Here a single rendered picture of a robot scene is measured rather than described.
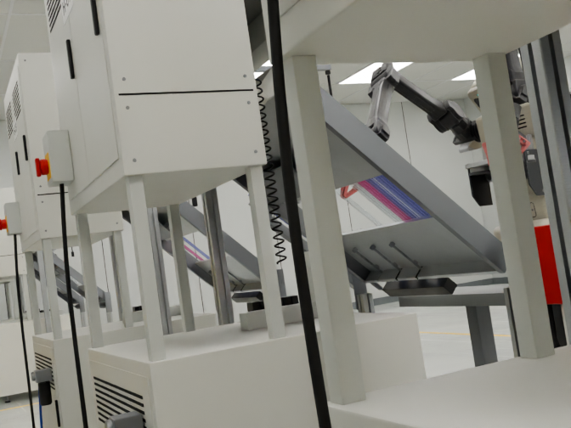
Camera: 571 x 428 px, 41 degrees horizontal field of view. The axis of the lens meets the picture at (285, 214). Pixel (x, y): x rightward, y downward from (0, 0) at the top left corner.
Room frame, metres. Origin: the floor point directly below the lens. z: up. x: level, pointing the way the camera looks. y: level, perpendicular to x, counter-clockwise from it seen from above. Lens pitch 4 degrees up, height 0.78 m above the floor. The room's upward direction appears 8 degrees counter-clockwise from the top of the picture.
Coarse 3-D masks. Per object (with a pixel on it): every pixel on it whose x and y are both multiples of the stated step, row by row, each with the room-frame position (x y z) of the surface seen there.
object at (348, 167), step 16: (272, 96) 1.86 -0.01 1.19; (272, 112) 1.92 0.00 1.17; (272, 128) 2.00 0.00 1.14; (272, 144) 2.09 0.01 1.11; (336, 144) 1.88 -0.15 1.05; (272, 160) 2.18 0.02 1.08; (336, 160) 1.96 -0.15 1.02; (352, 160) 1.92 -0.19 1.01; (336, 176) 2.04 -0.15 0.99; (352, 176) 1.99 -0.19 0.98; (368, 176) 1.94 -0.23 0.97
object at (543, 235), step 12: (540, 228) 1.52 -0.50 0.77; (540, 240) 1.53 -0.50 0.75; (540, 252) 1.53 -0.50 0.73; (552, 252) 1.51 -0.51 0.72; (540, 264) 1.54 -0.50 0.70; (552, 264) 1.51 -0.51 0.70; (552, 276) 1.52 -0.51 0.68; (552, 288) 1.52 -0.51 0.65; (552, 300) 1.52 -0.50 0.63; (564, 324) 1.53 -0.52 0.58
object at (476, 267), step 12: (444, 264) 2.16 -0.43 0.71; (456, 264) 2.11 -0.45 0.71; (468, 264) 2.06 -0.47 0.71; (480, 264) 2.01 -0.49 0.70; (372, 276) 2.50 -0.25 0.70; (384, 276) 2.43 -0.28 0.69; (396, 276) 2.36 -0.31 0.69; (408, 276) 2.30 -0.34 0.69; (420, 276) 2.24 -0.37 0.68; (432, 276) 2.18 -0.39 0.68; (444, 276) 2.14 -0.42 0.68; (456, 276) 2.09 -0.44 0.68
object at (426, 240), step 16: (384, 224) 2.17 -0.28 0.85; (400, 224) 2.09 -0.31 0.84; (416, 224) 2.04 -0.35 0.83; (432, 224) 1.99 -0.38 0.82; (352, 240) 2.39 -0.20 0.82; (368, 240) 2.32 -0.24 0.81; (384, 240) 2.25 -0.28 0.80; (400, 240) 2.19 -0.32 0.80; (416, 240) 2.13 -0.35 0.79; (432, 240) 2.07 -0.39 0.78; (448, 240) 2.02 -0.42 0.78; (368, 256) 2.43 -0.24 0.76; (400, 256) 2.29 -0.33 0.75; (416, 256) 2.23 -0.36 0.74; (432, 256) 2.17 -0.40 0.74; (448, 256) 2.11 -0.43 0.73; (464, 256) 2.06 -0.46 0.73
